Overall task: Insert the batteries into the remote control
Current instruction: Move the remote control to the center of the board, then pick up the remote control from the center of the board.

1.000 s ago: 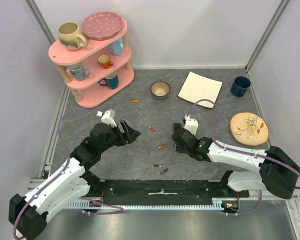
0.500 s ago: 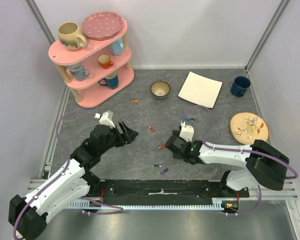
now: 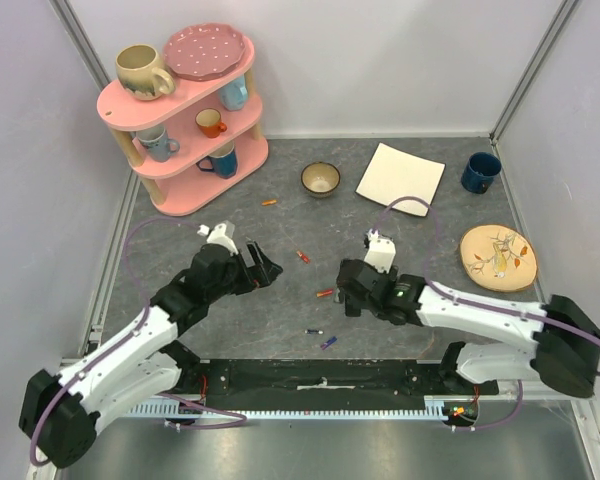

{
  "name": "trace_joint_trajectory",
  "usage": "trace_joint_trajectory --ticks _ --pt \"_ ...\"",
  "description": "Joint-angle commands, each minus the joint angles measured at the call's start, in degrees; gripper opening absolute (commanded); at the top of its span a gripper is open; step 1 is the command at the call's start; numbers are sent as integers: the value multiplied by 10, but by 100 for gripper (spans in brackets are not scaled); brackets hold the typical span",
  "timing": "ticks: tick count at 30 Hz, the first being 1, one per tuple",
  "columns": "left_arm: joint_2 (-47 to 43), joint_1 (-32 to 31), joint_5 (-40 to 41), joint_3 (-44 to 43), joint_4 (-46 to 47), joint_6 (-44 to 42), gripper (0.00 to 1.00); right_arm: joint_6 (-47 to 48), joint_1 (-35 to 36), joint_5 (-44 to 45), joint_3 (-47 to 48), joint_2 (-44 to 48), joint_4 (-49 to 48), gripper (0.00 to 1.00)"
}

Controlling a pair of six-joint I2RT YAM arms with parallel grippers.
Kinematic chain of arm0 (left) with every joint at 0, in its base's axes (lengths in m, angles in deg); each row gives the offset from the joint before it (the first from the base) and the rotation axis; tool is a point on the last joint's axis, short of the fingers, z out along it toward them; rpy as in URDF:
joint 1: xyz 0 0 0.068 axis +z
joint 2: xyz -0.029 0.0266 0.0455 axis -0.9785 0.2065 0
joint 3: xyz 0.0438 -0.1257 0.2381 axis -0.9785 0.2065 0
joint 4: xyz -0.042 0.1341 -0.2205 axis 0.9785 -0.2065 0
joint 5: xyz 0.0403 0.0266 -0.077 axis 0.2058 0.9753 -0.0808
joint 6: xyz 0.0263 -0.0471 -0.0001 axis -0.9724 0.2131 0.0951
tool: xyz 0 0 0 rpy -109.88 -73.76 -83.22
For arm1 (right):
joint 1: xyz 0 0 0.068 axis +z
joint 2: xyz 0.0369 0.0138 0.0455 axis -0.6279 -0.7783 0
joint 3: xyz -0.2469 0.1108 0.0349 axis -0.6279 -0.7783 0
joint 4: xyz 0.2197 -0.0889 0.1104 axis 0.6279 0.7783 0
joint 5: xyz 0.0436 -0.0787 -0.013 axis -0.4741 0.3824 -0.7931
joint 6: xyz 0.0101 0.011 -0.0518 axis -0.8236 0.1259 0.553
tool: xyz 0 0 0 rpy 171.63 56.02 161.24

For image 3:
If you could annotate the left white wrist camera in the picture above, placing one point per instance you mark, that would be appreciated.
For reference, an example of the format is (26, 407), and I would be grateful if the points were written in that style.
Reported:
(221, 234)

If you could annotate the blue purple battery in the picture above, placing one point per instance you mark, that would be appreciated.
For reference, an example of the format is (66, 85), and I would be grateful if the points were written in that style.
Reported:
(328, 343)

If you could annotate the white square plate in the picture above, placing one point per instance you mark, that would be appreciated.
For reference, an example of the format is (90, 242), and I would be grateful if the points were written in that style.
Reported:
(392, 173)

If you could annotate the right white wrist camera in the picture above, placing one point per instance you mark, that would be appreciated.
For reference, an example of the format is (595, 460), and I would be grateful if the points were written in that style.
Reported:
(380, 252)

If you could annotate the red battery centre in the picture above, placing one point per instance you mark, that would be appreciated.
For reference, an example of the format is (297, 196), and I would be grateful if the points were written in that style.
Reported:
(303, 257)

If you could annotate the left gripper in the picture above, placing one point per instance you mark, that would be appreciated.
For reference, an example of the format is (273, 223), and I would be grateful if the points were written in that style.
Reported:
(257, 275)

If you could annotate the beige brown ceramic bowl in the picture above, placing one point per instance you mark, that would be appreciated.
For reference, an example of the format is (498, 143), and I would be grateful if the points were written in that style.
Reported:
(320, 179)

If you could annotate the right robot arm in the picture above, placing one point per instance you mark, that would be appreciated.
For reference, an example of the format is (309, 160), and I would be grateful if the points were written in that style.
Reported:
(555, 342)

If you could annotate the round wooden bird coaster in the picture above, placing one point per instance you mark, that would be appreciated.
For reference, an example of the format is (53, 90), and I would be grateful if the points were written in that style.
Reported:
(498, 258)

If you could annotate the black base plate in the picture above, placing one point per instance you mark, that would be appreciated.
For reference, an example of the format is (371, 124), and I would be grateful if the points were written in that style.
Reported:
(323, 385)

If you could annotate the dark blue faceted mug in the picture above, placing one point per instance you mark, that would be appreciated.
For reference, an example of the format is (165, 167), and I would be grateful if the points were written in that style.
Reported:
(222, 162)

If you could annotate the pink three-tier shelf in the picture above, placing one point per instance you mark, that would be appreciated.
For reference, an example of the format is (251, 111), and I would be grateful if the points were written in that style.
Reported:
(177, 187)

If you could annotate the grey blue mug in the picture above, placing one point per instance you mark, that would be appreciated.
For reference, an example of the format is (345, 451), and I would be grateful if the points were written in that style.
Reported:
(157, 142)

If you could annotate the white slotted cable duct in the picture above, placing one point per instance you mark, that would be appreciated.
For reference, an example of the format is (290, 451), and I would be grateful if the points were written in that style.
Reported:
(163, 408)

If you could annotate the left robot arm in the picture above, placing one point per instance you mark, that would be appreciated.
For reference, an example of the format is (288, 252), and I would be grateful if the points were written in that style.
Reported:
(62, 414)

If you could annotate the pink polka dot plate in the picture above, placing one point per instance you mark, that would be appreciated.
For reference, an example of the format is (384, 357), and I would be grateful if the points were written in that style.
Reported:
(204, 52)

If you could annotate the navy blue cup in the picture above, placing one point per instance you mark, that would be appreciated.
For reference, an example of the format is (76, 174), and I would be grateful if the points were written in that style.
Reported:
(480, 172)

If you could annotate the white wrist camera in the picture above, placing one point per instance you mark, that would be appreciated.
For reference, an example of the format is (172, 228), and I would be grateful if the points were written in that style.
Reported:
(221, 234)
(380, 252)

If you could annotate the light blue mug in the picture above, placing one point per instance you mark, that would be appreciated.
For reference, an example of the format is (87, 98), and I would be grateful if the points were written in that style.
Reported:
(234, 95)

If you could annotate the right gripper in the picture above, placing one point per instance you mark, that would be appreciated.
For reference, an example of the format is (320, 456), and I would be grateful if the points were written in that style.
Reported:
(353, 288)

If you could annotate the beige ceramic mug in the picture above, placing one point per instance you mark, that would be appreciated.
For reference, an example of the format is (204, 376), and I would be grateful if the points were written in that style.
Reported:
(143, 73)

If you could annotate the orange mug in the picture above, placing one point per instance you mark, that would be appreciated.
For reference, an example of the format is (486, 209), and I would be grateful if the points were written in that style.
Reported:
(210, 123)

